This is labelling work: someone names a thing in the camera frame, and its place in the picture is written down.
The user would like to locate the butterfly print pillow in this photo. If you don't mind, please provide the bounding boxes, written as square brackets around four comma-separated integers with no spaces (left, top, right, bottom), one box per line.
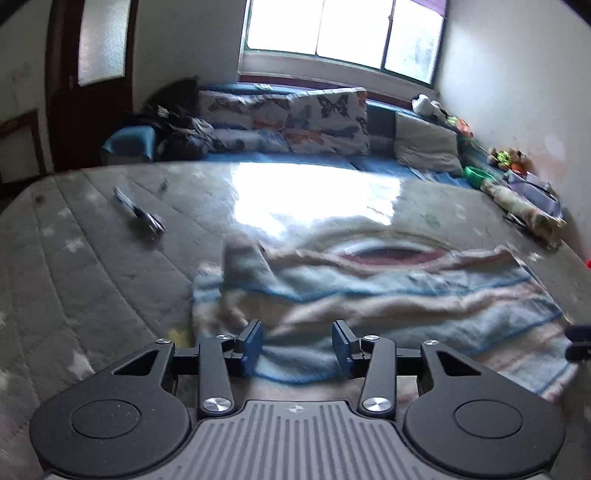
[283,87,371,156]
[198,89,293,131]
[209,128,290,154]

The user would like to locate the grey pillow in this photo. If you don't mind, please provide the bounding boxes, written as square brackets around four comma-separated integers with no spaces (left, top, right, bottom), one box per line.
[394,112,463,177]

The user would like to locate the white plush toy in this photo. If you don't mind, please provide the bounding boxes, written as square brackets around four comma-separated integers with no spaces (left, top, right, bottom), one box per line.
[412,93,445,117]

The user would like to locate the brown plush toys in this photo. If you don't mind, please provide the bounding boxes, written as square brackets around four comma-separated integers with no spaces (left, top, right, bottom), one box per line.
[486,146,530,173]

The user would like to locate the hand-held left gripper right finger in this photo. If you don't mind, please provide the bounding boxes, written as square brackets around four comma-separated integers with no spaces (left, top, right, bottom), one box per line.
[331,319,484,418]

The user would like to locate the orange green toy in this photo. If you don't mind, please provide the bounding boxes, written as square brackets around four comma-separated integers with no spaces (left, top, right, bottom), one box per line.
[444,115,475,138]

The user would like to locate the grey quilted star table cover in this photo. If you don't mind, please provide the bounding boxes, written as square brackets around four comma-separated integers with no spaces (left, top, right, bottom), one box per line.
[0,159,591,480]

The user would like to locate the clear plastic box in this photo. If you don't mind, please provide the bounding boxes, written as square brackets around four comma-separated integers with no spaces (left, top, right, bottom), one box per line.
[507,171,565,219]

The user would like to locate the green framed window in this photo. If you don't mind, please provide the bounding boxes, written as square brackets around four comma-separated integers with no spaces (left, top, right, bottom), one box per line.
[242,0,450,86]

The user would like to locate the dark wooden door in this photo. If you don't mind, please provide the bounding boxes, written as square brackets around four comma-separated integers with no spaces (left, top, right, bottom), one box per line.
[45,0,140,172]

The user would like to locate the blue stool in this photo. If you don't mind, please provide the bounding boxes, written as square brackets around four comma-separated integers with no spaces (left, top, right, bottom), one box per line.
[100,126,156,163]

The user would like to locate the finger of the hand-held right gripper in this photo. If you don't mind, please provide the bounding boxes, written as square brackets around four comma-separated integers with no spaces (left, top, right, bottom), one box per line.
[564,324,591,361]

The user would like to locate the pile of dark clothes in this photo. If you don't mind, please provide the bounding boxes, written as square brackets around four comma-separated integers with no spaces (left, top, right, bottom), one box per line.
[137,78,219,161]

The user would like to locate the blue sofa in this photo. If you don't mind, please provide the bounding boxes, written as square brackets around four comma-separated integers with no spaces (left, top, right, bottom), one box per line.
[198,82,511,191]

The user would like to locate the blue beige striped shirt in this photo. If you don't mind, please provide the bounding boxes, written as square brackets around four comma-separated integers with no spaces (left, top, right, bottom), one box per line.
[191,226,578,401]

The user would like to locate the green bowl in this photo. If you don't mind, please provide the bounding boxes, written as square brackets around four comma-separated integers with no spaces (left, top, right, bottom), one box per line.
[463,165,496,188]

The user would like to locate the folded pale yellow clothes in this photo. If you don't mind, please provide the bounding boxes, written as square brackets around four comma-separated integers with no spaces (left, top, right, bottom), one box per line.
[479,179,568,246]

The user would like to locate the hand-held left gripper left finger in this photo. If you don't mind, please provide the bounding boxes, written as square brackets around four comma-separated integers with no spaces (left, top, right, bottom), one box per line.
[112,319,265,418]

